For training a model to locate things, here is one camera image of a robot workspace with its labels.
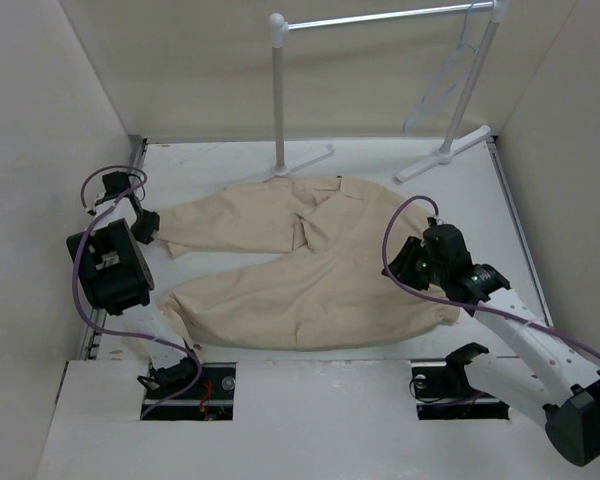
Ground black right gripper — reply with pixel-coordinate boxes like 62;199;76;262
381;236;448;291

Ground beige trousers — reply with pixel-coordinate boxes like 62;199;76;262
156;177;459;352

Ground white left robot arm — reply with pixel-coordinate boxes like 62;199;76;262
66;166;205;399

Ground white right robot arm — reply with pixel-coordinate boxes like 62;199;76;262
382;222;600;467

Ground white clothes rack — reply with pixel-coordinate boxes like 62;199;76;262
263;1;510;184

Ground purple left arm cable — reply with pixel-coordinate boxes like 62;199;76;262
69;166;204;419

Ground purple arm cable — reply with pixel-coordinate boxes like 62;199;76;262
69;166;204;419
381;195;600;376

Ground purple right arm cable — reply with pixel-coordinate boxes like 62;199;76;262
381;195;600;376

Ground light blue wire hanger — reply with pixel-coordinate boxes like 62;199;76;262
402;1;494;134

